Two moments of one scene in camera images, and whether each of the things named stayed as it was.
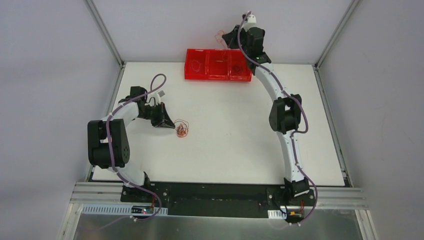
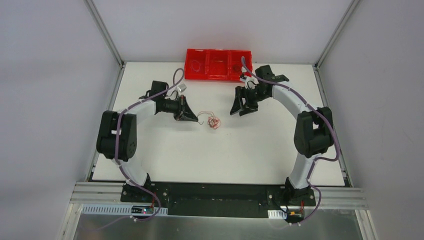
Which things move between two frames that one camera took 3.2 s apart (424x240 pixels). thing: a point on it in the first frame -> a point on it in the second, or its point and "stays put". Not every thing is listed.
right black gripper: (234, 36) -> (247, 98)
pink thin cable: (190, 65) stays put
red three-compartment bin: (213, 64) stays put
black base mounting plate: (217, 199) stays put
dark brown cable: (237, 68) stays put
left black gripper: (159, 115) -> (181, 108)
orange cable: (182, 127) -> (213, 121)
